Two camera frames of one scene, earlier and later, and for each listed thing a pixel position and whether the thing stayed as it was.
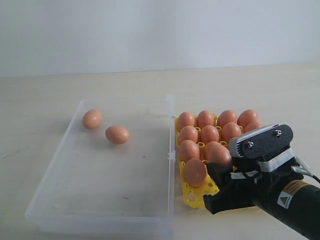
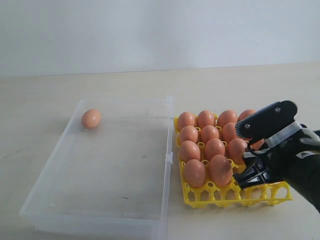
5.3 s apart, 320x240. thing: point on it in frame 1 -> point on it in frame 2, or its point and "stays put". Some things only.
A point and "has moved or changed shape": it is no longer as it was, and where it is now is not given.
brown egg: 230,130 stays put
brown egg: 214,151 stays put
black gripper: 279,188 -> 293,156
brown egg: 117,135 has moved or changed shape
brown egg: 185,119 stays put
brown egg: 247,117 stays put
